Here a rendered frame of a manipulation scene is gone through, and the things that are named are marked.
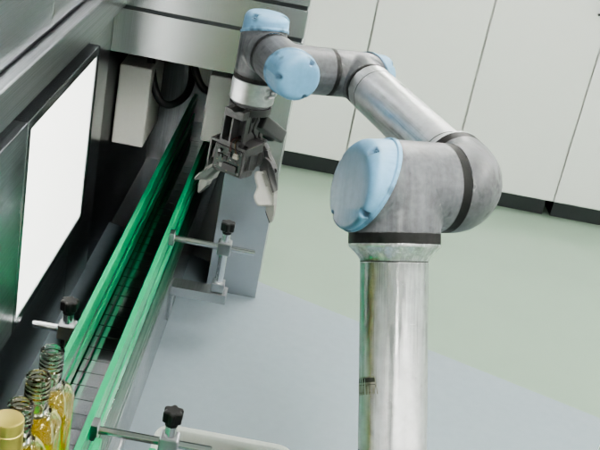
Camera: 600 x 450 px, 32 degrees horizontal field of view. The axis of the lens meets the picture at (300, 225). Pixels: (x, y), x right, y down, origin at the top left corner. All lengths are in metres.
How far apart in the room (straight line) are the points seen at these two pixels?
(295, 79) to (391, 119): 0.17
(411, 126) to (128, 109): 0.96
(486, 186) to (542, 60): 3.70
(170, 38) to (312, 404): 0.77
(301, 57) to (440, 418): 0.80
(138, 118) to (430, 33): 2.78
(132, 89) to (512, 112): 3.02
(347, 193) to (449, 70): 3.70
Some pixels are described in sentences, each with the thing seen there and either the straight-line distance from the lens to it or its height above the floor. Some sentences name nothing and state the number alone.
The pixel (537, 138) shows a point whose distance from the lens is 5.12.
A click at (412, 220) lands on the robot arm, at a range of 1.27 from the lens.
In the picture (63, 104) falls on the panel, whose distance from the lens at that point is 1.70.
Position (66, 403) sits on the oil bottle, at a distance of 1.33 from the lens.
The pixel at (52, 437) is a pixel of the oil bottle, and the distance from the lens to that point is 1.28.
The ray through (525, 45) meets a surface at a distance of 4.98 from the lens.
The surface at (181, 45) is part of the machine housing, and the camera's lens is 2.12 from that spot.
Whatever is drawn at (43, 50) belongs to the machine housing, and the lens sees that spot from 1.56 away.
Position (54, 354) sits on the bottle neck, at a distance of 1.32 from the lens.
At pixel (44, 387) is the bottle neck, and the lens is 1.25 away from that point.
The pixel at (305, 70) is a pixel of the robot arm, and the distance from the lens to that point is 1.59.
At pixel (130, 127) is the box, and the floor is 1.04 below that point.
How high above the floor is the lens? 1.84
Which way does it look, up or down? 24 degrees down
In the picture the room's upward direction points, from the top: 11 degrees clockwise
